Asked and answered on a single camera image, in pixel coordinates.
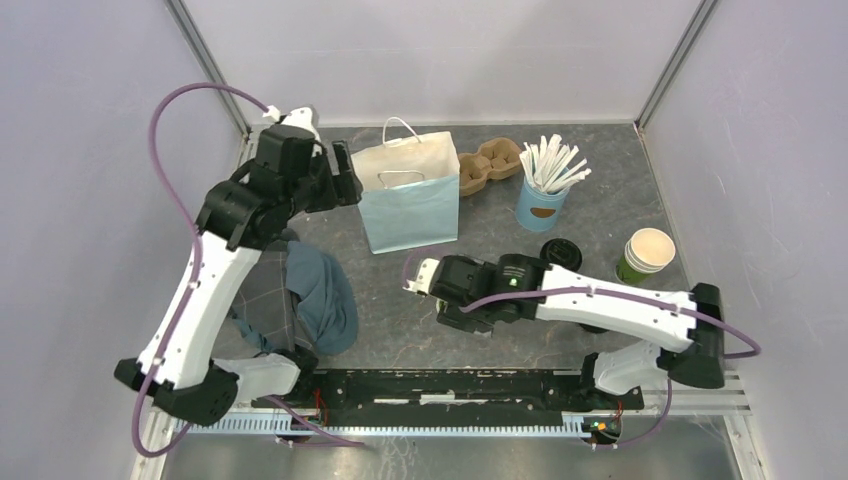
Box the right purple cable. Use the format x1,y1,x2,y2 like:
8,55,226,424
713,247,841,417
402,246,762,452

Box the stack of black lids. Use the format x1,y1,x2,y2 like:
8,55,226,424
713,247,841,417
578,323,609,334

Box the blue straw holder cup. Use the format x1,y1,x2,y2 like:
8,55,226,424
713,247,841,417
515,179,569,233

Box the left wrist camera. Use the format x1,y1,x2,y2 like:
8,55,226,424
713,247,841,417
262,105,321,141

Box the blue cloth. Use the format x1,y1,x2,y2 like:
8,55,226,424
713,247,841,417
228,240,360,357

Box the light blue paper bag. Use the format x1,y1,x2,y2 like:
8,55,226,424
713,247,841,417
351,116,460,254

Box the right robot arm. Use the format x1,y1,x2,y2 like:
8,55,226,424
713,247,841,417
405,254,725,408

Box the brown cardboard cup carrier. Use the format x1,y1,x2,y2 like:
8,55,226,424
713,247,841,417
458,137,523,197

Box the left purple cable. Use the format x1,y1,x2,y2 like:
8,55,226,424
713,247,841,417
131,82,366,459

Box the green paper coffee cup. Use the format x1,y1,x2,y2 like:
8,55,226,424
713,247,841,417
539,238,583,272

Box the purple cable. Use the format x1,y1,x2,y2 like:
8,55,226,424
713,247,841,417
131,82,366,459
402,246,762,452

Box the grey checked cloth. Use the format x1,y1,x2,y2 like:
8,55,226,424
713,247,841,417
226,228,315,355

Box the white wrapped straws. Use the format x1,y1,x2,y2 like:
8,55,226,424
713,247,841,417
519,134,592,195

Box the stack of green paper cups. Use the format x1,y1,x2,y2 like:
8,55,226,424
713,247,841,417
615,228,677,285

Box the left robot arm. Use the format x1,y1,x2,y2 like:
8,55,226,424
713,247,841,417
114,123,362,426

